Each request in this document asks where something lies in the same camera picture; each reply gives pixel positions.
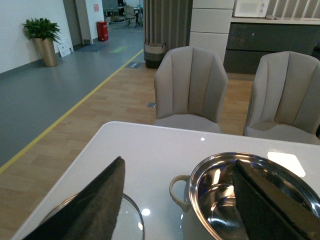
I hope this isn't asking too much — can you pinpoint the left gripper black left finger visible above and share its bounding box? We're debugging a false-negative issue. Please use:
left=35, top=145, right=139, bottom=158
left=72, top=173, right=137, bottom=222
left=25, top=157, right=125, bottom=240

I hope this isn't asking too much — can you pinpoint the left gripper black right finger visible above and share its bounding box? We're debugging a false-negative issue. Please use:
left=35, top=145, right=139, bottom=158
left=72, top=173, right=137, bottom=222
left=232, top=160, right=320, bottom=240

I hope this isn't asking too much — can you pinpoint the glass pot lid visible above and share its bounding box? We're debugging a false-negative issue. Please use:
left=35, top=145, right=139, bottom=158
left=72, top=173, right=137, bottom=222
left=38, top=193, right=145, bottom=240

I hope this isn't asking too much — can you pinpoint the cream pot with steel rim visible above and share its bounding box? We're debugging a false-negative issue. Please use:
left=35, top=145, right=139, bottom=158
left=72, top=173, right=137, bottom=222
left=172, top=152, right=320, bottom=240

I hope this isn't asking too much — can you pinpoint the gold plant pot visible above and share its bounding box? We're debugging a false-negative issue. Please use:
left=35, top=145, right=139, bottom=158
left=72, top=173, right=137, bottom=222
left=34, top=38, right=57, bottom=67

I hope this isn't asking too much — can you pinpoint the right beige upholstered chair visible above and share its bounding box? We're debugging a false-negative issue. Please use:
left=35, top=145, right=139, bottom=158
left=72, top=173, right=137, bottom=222
left=243, top=51, right=320, bottom=145

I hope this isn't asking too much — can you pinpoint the beige upholstered chair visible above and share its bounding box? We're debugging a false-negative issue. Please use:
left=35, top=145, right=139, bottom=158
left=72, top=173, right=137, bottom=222
left=243, top=51, right=320, bottom=145
left=154, top=46, right=229, bottom=133

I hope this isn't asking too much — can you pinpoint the left beige upholstered chair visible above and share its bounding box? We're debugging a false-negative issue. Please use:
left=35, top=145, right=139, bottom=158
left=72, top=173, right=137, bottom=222
left=154, top=46, right=229, bottom=133

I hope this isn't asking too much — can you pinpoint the white sign board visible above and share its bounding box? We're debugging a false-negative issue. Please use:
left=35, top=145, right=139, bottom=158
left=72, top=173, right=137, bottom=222
left=57, top=38, right=72, bottom=58

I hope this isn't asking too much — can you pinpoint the dark grey kitchen counter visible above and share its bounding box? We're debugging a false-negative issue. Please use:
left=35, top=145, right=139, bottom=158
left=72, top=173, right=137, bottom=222
left=223, top=22, right=320, bottom=75

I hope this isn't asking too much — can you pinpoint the woven laundry basket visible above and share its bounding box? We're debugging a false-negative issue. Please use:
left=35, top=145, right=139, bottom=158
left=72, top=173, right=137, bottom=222
left=143, top=39, right=167, bottom=69

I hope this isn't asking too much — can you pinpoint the red cabinet box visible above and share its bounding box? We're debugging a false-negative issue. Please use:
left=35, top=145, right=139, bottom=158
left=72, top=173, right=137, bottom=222
left=96, top=21, right=109, bottom=42

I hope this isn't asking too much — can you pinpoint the green potted plant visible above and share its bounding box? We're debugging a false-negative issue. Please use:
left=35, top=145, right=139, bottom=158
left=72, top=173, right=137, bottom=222
left=23, top=18, right=61, bottom=43

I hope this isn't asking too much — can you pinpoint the white microwave oven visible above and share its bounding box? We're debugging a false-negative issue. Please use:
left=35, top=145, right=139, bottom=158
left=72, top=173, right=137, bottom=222
left=233, top=0, right=270, bottom=18

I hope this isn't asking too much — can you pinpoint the grey office chair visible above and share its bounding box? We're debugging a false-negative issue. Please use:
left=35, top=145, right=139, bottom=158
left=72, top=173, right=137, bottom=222
left=123, top=5, right=136, bottom=27

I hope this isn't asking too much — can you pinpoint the grey curtain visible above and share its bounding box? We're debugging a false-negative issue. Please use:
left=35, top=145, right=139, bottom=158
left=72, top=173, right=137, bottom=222
left=143, top=0, right=193, bottom=50

